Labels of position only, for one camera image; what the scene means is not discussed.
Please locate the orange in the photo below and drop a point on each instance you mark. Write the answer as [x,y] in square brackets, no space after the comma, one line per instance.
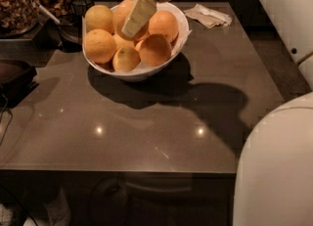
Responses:
[155,50]
[165,23]
[99,17]
[99,46]
[120,14]
[126,59]

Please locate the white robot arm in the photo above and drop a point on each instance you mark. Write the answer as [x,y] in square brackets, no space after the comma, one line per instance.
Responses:
[274,183]

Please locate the white ceramic bowl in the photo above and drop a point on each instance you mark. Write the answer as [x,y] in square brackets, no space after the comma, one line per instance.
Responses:
[144,71]

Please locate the crumpled paper napkin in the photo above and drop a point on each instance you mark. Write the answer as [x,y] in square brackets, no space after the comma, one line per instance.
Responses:
[208,17]

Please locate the glass jar of nuts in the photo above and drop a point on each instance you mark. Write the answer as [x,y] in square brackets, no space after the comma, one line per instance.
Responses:
[16,17]

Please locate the dark tray at left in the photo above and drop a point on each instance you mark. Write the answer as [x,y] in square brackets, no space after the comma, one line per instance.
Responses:
[16,81]

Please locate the white sneaker on floor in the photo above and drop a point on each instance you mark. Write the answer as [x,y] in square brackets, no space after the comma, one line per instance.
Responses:
[54,200]

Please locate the black wire holder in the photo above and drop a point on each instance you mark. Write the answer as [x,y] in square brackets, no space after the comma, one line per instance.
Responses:
[70,28]

